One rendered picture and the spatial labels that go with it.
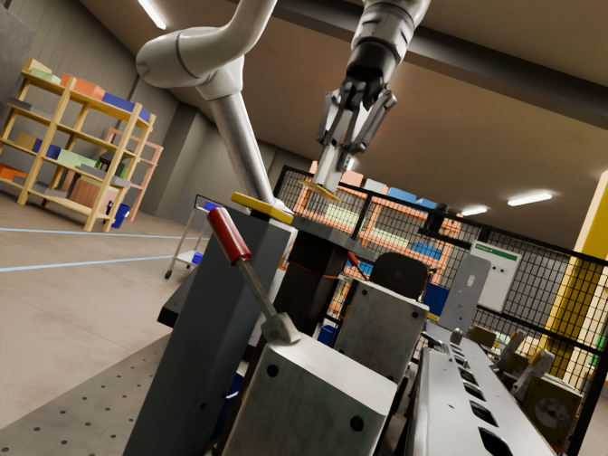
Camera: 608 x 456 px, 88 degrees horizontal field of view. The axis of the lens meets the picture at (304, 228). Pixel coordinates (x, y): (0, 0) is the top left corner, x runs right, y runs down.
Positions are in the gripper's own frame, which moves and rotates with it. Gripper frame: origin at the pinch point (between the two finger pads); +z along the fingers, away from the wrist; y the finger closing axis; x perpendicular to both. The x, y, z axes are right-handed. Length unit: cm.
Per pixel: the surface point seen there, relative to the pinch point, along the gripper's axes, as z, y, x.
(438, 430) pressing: 25.8, 27.3, -0.4
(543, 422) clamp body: 30, 38, 50
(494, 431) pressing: 25.8, 31.6, 10.9
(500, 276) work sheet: -6, 12, 144
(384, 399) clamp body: 19.8, 25.9, -18.5
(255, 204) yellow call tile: 10.4, 4.3, -16.0
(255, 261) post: 16.4, 6.9, -15.2
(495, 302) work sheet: 7, 14, 145
